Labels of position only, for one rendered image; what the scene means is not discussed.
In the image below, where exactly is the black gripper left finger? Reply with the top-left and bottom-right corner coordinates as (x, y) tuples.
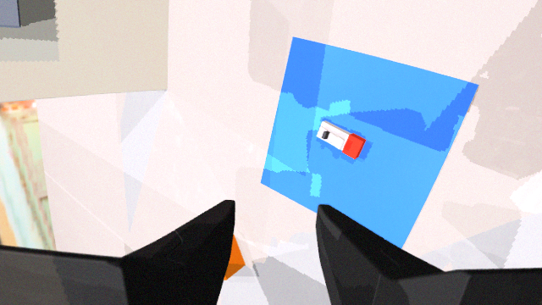
(0, 200), (235, 305)

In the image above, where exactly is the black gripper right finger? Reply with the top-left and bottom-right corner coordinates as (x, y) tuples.
(315, 203), (542, 305)

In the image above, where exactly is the blue square mat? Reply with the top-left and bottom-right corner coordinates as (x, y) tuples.
(261, 37), (478, 249)

